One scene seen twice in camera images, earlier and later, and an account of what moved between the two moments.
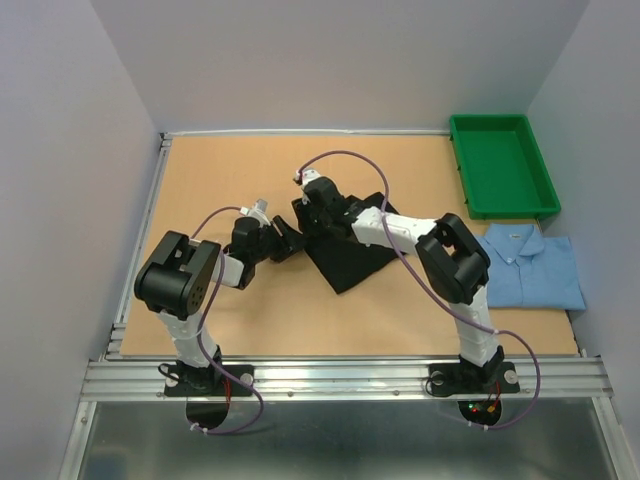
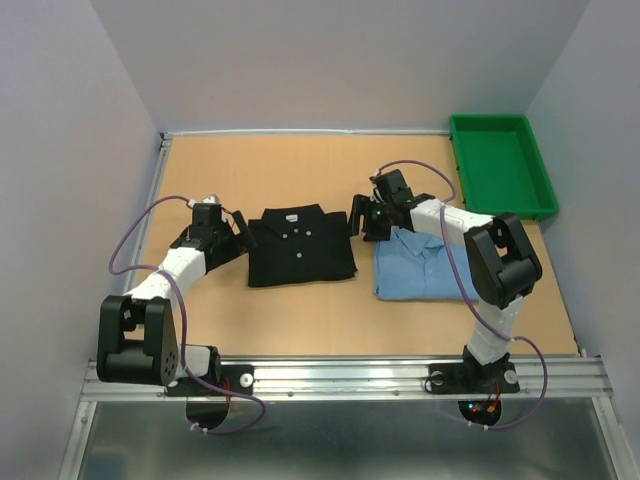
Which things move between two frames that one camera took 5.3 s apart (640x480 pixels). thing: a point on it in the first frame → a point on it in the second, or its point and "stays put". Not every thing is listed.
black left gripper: (287, 243) → (241, 242)
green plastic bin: (504, 172) stays put
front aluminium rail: (347, 379) stays put
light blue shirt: (528, 271) → (411, 266)
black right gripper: (305, 204) → (361, 206)
